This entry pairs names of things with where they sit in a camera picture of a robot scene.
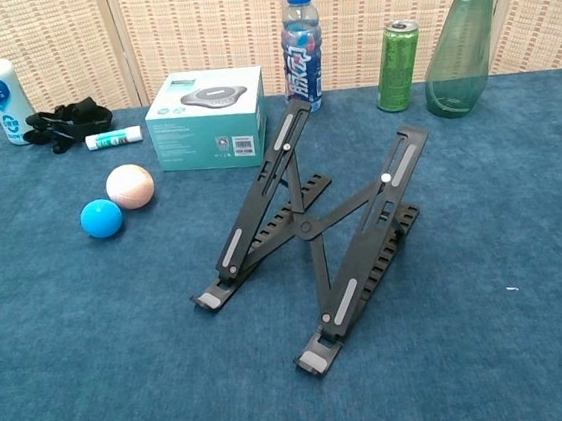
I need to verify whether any white bottle with blue label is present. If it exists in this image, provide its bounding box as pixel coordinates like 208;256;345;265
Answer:
0;38;39;148

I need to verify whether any black strap bundle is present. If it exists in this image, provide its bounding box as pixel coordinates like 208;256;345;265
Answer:
18;94;118;158

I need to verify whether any teal product box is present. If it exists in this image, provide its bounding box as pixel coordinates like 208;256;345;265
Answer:
139;63;273;179

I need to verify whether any green drink can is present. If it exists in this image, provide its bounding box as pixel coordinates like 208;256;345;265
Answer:
367;17;427;115

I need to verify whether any blue ball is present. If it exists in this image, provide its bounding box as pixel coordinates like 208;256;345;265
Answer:
78;196;126;241

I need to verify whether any white glue stick green label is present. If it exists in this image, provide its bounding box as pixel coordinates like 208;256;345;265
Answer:
84;124;145;153

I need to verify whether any blue table cloth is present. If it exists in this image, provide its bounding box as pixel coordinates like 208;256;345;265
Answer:
0;58;562;421

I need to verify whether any tall green glass bottle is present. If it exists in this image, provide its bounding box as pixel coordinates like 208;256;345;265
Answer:
414;0;516;122

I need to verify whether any bamboo folding screen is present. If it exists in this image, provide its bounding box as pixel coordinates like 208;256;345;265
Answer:
0;0;562;128

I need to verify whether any blue sports drink bottle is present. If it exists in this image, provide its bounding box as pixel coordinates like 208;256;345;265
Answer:
276;0;331;116

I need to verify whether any black folding laptop stand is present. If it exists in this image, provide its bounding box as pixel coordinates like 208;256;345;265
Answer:
170;85;453;390

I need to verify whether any pink ball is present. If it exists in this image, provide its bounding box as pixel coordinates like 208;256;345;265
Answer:
103;161;157;212

